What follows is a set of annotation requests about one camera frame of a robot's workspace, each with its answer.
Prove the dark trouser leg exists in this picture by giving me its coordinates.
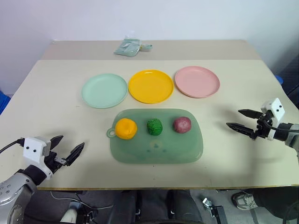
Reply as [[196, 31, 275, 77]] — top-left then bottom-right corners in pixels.
[[250, 186, 299, 221]]

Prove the translucent green silicone tray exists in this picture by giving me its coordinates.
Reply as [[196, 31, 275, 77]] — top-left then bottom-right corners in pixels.
[[106, 108, 204, 165]]

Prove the purple red fruit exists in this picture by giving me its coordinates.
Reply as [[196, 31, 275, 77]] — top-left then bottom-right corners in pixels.
[[172, 116, 193, 134]]

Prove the black chair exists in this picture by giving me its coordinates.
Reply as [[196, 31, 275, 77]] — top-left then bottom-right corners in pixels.
[[268, 35, 299, 99]]

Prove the yellow plate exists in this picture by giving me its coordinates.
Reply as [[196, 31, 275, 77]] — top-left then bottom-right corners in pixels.
[[128, 69, 175, 105]]

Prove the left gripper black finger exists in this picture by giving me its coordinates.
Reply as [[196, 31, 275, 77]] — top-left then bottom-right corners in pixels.
[[65, 142, 85, 167], [50, 134, 64, 153]]

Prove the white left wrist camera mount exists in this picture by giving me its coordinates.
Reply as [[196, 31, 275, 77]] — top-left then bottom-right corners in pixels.
[[22, 136, 53, 181]]

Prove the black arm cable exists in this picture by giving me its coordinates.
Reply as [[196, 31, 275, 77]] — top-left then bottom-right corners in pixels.
[[0, 138, 25, 154], [263, 118, 299, 133]]

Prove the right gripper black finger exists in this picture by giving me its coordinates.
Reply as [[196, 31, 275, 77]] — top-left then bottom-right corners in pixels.
[[238, 108, 264, 120], [226, 122, 255, 139]]

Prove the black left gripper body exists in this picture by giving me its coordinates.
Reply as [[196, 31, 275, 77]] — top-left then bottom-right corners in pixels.
[[43, 150, 68, 175]]

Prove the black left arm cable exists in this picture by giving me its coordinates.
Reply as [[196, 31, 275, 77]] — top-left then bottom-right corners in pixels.
[[0, 138, 25, 154]]

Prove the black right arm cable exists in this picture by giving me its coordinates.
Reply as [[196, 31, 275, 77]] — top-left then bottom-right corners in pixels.
[[263, 118, 299, 133]]

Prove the pink plate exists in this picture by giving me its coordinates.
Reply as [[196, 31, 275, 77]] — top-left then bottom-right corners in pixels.
[[174, 65, 221, 99]]

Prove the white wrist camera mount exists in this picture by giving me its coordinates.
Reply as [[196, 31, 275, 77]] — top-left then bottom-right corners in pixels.
[[22, 136, 53, 181], [260, 98, 286, 142]]

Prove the grey sneaker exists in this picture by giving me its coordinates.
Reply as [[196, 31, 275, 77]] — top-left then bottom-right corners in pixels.
[[231, 189, 258, 211]]

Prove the green ball vegetable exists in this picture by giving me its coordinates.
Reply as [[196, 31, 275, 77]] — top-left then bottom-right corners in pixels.
[[146, 118, 164, 136]]

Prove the green pouch with strap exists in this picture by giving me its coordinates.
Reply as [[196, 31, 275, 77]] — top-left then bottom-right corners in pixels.
[[113, 36, 153, 57]]

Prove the dark rounded shape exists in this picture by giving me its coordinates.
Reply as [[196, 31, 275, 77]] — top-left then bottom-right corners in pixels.
[[165, 189, 204, 224]]

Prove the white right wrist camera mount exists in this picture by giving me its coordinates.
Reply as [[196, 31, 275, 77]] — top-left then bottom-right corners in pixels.
[[260, 98, 286, 142]]

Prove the blue crate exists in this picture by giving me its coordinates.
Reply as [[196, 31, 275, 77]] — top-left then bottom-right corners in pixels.
[[0, 89, 11, 116]]

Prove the metal bracket with black bar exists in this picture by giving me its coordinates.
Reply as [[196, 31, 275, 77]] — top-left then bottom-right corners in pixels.
[[200, 196, 227, 224]]

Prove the orange fruit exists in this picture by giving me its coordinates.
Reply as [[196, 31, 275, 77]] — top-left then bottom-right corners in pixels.
[[114, 118, 138, 140]]

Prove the mint green plate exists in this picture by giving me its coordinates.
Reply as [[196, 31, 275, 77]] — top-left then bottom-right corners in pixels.
[[81, 73, 129, 109]]

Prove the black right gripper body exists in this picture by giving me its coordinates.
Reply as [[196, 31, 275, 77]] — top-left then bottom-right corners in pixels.
[[250, 111, 274, 141]]

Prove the white rounded part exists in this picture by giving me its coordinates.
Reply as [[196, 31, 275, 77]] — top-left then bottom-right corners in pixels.
[[60, 207, 78, 224]]

